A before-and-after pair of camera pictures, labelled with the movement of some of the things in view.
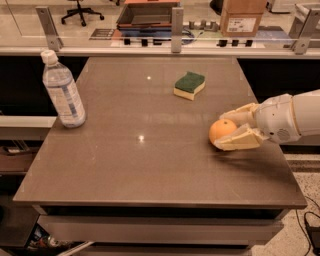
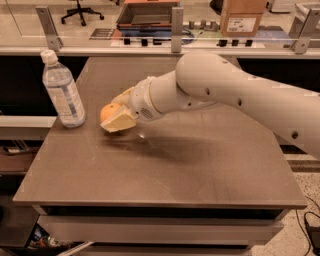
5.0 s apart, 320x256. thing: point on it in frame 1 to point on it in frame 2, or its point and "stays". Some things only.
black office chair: (80, 10) stays
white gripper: (277, 119) to (141, 98)
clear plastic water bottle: (62, 88) stays
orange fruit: (221, 129) to (109, 109)
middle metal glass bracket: (177, 27) stays
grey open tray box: (147, 14) stays
